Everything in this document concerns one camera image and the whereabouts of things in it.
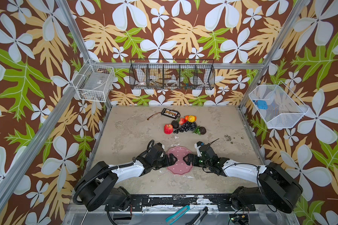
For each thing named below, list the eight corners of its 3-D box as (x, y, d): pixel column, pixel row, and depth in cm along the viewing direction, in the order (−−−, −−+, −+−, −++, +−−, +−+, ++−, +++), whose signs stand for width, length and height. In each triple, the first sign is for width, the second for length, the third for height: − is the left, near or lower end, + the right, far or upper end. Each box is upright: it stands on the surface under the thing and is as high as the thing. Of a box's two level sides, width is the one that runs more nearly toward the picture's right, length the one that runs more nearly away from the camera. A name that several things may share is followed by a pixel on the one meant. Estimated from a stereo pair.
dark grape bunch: (173, 133, 104) (173, 130, 101) (172, 126, 108) (172, 123, 105) (196, 131, 106) (197, 127, 102) (194, 124, 110) (195, 120, 107)
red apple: (164, 134, 104) (164, 130, 99) (164, 128, 107) (164, 123, 103) (172, 134, 104) (173, 130, 99) (172, 128, 107) (172, 123, 103)
